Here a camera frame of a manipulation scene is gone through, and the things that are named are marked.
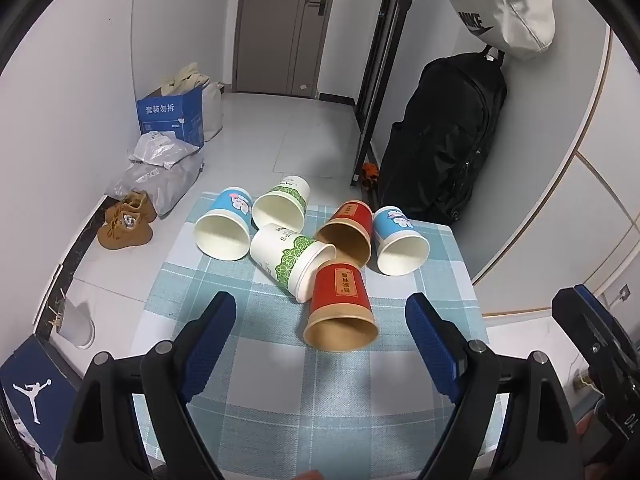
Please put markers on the blue cardboard box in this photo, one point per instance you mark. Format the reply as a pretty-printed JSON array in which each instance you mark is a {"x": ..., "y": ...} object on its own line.
[{"x": 170, "y": 115}]

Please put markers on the wall socket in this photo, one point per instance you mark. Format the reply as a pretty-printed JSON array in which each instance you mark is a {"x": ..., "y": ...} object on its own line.
[{"x": 622, "y": 293}]

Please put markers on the blue cartoon paper cup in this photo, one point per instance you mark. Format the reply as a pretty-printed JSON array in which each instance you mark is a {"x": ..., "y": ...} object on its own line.
[
  {"x": 220, "y": 203},
  {"x": 392, "y": 225}
]

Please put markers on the black metal stand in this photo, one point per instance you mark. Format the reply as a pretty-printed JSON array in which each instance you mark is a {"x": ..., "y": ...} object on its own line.
[{"x": 385, "y": 60}]

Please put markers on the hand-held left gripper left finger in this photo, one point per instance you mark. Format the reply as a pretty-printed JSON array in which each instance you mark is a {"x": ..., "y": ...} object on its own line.
[{"x": 210, "y": 342}]

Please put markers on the orange black small tool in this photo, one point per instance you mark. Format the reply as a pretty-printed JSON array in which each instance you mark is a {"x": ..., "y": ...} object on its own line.
[{"x": 370, "y": 175}]

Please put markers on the white green leaf paper cup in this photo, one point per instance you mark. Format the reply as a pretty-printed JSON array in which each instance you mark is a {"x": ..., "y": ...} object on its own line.
[
  {"x": 277, "y": 255},
  {"x": 289, "y": 189}
]

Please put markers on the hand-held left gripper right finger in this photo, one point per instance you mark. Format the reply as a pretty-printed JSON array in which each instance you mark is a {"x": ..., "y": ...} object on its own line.
[{"x": 434, "y": 345}]

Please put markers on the blue shoe box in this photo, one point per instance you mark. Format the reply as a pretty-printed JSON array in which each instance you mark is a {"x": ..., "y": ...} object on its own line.
[{"x": 35, "y": 385}]

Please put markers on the blue checked tablecloth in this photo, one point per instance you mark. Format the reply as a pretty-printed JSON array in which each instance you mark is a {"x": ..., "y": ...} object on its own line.
[{"x": 280, "y": 385}]

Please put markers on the white paper cup on floor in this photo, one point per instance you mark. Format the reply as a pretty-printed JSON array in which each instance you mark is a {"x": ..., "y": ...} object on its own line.
[{"x": 77, "y": 325}]

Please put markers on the grey parcel bag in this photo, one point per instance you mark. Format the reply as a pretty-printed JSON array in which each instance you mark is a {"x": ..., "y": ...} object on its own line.
[{"x": 160, "y": 185}]

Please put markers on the black backpack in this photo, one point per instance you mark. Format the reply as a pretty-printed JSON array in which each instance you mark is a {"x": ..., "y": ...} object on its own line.
[{"x": 440, "y": 135}]

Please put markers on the brown shoe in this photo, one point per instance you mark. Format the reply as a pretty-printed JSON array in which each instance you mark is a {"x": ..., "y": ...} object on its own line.
[
  {"x": 122, "y": 232},
  {"x": 137, "y": 205}
]

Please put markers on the white parcel bag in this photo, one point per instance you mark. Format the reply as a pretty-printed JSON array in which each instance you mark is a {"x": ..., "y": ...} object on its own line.
[{"x": 162, "y": 149}]

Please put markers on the beige cloth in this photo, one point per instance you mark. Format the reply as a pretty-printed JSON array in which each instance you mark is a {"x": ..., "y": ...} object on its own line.
[{"x": 182, "y": 77}]

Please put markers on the grey door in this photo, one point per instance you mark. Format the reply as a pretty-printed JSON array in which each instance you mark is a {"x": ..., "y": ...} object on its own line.
[{"x": 270, "y": 25}]

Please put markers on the white sling bag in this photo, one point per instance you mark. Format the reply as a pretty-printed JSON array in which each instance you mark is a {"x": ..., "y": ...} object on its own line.
[{"x": 500, "y": 0}]

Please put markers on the red paper cup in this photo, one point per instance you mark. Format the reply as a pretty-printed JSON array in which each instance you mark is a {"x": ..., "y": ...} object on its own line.
[
  {"x": 355, "y": 212},
  {"x": 340, "y": 285}
]

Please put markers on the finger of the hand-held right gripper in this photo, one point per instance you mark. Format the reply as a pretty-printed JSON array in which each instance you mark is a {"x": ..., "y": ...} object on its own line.
[{"x": 590, "y": 317}]

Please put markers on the white plastic bag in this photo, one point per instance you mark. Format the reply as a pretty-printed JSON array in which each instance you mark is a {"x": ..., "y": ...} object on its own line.
[{"x": 212, "y": 110}]

